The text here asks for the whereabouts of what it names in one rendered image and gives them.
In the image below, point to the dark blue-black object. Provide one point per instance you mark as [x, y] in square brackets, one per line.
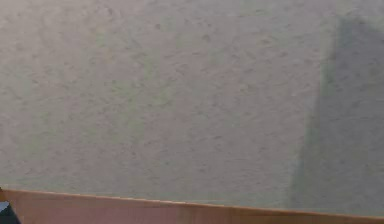
[6, 215]

